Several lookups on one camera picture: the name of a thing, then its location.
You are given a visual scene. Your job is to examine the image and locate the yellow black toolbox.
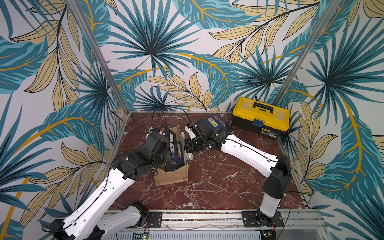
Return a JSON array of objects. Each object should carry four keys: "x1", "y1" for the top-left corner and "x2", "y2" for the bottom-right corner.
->
[{"x1": 232, "y1": 97, "x2": 290, "y2": 139}]

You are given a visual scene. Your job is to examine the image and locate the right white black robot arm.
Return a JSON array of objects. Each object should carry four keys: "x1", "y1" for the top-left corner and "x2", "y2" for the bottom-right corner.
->
[{"x1": 185, "y1": 119, "x2": 292, "y2": 227}]

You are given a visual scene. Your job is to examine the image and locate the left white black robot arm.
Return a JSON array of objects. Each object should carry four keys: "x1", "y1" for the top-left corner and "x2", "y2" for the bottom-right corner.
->
[{"x1": 42, "y1": 133, "x2": 170, "y2": 240}]

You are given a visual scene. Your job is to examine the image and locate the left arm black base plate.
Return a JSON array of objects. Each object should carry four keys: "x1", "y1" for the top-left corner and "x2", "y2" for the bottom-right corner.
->
[{"x1": 126, "y1": 212, "x2": 163, "y2": 229}]

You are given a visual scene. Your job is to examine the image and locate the dark blue Guiguzi book back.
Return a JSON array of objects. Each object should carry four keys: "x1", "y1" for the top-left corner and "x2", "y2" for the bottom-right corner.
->
[{"x1": 219, "y1": 115, "x2": 234, "y2": 134}]

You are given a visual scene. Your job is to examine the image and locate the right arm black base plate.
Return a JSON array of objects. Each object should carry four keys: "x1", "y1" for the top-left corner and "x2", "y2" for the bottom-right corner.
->
[{"x1": 241, "y1": 211, "x2": 284, "y2": 228}]

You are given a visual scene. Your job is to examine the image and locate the aluminium front rail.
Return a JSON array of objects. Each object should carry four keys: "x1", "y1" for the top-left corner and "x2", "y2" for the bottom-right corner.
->
[{"x1": 104, "y1": 209, "x2": 330, "y2": 240}]

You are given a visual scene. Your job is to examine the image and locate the dark wolf title book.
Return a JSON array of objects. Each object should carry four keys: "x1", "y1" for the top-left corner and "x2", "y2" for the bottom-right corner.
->
[{"x1": 165, "y1": 129, "x2": 184, "y2": 172}]

